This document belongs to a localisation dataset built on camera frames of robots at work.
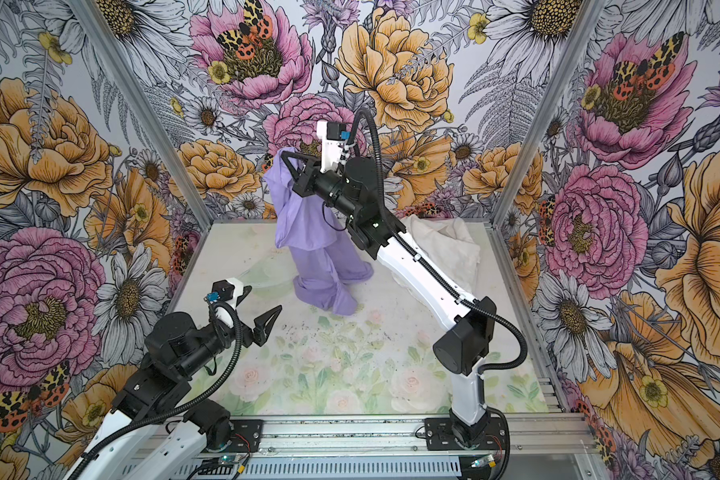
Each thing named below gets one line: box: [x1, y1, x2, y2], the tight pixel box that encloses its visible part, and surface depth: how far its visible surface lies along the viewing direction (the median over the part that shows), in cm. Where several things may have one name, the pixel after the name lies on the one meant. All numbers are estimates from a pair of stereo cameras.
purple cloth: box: [263, 151, 374, 315], surface depth 73 cm
